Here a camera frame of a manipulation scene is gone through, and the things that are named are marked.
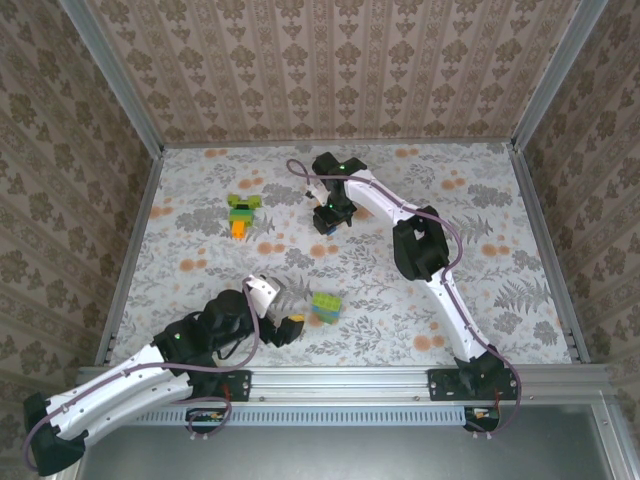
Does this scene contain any grey metal front panel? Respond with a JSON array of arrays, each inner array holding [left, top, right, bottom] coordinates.
[[74, 423, 614, 480]]

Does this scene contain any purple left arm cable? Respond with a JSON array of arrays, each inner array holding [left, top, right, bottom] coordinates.
[[23, 278, 262, 475]]

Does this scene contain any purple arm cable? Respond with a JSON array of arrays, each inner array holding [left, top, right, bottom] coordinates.
[[23, 278, 262, 475], [285, 158, 522, 441]]

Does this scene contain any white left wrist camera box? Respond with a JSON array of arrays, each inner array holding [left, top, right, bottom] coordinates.
[[243, 273, 281, 317]]

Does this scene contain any aluminium back rail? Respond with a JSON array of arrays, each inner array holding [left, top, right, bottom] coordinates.
[[160, 137, 516, 150]]

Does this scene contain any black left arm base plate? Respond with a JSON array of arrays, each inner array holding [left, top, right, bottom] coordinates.
[[212, 368, 252, 402]]

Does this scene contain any aluminium front rail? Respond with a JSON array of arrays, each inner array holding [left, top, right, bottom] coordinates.
[[74, 363, 614, 404]]

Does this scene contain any grey slotted cable duct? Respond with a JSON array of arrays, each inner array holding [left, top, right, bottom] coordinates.
[[117, 405, 464, 426]]

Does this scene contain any black cable connector box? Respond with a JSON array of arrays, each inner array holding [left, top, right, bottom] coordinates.
[[185, 407, 226, 434], [463, 405, 501, 432]]

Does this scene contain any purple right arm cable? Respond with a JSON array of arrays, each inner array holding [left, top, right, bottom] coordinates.
[[285, 158, 522, 441]]

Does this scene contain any aluminium side rail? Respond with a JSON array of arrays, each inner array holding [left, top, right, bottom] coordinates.
[[509, 143, 594, 365], [93, 148, 166, 366]]

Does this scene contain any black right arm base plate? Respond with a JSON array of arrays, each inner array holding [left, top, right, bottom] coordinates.
[[428, 367, 521, 401]]

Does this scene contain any aluminium corner post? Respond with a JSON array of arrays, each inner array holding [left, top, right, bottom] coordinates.
[[509, 0, 611, 151], [58, 0, 166, 156]]

